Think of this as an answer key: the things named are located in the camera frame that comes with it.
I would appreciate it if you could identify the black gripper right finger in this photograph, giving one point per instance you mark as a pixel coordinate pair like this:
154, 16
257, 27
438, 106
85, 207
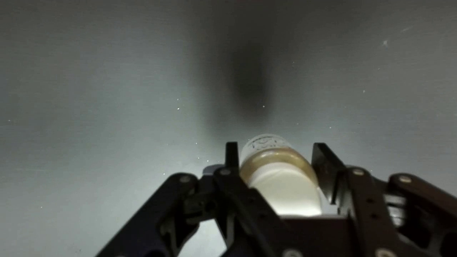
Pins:
364, 202

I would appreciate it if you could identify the white pill bottle red label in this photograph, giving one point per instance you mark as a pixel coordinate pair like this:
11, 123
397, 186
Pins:
280, 180

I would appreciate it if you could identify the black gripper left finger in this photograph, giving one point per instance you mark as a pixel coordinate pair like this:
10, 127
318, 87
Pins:
228, 195

